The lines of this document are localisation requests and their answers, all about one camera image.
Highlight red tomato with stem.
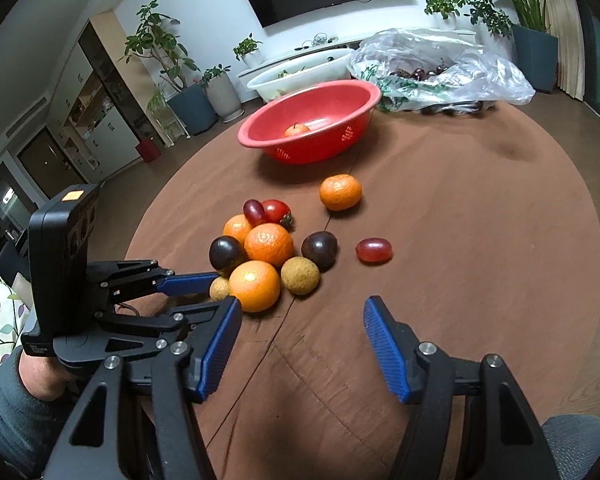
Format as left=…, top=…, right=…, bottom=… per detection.
left=262, top=200, right=294, bottom=231

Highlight dark purple plum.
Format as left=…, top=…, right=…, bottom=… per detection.
left=301, top=231, right=338, bottom=271

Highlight grey sleeved left forearm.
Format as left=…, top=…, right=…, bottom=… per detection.
left=0, top=348, right=72, bottom=479

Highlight left hand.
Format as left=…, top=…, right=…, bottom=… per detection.
left=18, top=353, right=74, bottom=402

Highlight large front orange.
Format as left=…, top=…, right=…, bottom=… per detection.
left=230, top=260, right=280, bottom=313

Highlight middle orange mandarin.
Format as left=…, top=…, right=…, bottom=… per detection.
left=244, top=223, right=294, bottom=268

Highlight yellow longan fruit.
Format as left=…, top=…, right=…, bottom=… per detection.
left=280, top=257, right=321, bottom=296

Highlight lone orange mandarin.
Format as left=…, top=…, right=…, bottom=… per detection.
left=318, top=174, right=363, bottom=211

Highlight tree plant blue pot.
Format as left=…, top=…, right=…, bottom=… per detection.
left=122, top=0, right=218, bottom=136

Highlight orange in red bowl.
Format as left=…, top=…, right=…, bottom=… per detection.
left=284, top=122, right=310, bottom=138

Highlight plant in grey pot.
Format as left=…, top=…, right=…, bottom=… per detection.
left=199, top=64, right=244, bottom=124

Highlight red plastic colander bowl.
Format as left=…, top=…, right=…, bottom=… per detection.
left=237, top=79, right=381, bottom=165

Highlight green vegetables in basin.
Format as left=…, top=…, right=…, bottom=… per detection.
left=276, top=56, right=335, bottom=79

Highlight small plant white pot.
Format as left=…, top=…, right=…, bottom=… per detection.
left=233, top=34, right=264, bottom=68

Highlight white plastic basin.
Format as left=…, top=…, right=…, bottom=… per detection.
left=247, top=48, right=353, bottom=103

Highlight dark cherries in bag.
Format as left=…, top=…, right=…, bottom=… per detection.
left=391, top=63, right=449, bottom=81

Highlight clear plastic bag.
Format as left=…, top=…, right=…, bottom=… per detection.
left=347, top=28, right=535, bottom=115

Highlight tall plant blue pot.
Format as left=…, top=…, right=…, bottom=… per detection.
left=468, top=0, right=560, bottom=94

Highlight black camera box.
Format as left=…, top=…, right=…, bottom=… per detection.
left=21, top=184, right=99, bottom=356

